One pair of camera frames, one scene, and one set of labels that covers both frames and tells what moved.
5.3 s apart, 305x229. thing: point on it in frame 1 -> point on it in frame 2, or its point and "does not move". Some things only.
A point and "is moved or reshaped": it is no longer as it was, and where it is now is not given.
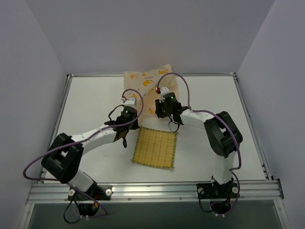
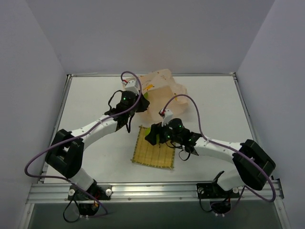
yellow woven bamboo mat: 155,147 does not move
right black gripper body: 159,111 -> 154,134
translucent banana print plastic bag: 146,82 is moved or reshaped
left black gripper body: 131,124 -> 143,104
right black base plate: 215,191 does not move
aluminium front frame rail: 260,192 does not move
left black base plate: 100,192 does not move
